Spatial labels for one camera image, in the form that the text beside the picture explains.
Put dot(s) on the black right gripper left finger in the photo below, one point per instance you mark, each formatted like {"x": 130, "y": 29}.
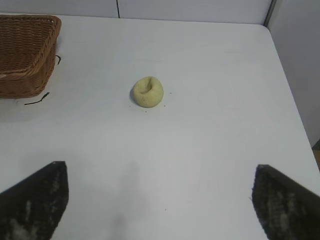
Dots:
{"x": 32, "y": 207}

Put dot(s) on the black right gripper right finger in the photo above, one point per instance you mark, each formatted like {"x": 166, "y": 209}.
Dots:
{"x": 287, "y": 210}

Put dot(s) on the pale yellow egg yolk pastry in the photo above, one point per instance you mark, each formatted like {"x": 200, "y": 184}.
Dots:
{"x": 148, "y": 93}

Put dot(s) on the brown woven wicker basket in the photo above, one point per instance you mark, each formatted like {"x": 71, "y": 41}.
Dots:
{"x": 22, "y": 50}

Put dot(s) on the grey partition post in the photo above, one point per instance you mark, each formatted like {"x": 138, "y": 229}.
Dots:
{"x": 270, "y": 12}

